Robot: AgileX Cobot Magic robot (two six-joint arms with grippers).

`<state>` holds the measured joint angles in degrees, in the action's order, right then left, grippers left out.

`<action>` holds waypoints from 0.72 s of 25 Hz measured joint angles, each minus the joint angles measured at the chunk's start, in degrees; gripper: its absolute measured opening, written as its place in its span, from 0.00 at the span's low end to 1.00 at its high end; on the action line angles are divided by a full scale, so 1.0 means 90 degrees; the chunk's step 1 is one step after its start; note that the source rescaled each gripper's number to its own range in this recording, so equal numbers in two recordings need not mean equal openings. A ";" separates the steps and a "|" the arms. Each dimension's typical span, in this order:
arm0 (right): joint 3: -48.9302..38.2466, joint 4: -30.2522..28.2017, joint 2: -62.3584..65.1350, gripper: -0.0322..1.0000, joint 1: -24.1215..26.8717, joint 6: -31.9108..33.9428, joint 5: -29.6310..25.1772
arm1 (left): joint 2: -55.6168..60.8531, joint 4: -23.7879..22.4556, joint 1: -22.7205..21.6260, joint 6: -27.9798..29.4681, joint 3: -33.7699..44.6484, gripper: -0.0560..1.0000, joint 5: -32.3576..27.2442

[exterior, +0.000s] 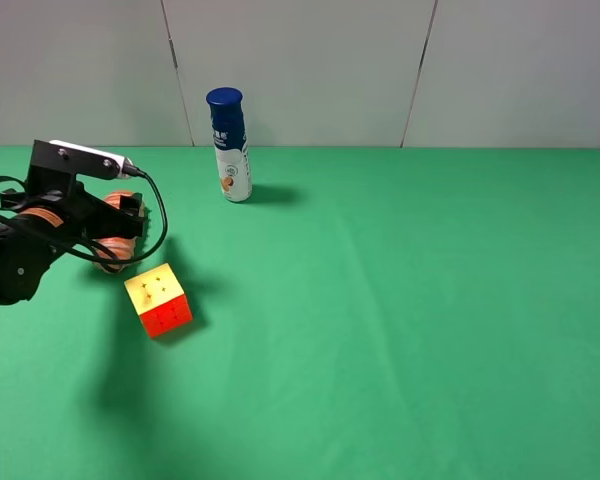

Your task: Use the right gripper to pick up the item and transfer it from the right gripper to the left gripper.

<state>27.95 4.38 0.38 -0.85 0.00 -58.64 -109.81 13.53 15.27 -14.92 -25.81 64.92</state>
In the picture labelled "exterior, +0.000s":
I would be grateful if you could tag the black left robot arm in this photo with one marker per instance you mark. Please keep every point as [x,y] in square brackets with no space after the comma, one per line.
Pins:
[20,275]

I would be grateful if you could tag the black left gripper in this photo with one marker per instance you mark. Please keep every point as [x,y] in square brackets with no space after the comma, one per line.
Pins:
[81,211]

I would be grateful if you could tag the blue capped white bottle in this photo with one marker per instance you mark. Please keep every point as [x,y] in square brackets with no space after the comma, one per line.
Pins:
[230,142]

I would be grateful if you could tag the yellow and red puzzle cube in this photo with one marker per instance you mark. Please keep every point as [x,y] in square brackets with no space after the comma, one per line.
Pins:
[159,300]

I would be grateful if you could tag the green table cloth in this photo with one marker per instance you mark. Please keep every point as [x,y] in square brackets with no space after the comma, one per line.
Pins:
[368,314]

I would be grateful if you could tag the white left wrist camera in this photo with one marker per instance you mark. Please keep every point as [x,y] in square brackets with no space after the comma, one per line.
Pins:
[55,165]

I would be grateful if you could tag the orange ribbed plush toy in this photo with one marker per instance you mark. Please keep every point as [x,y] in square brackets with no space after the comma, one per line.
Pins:
[117,245]

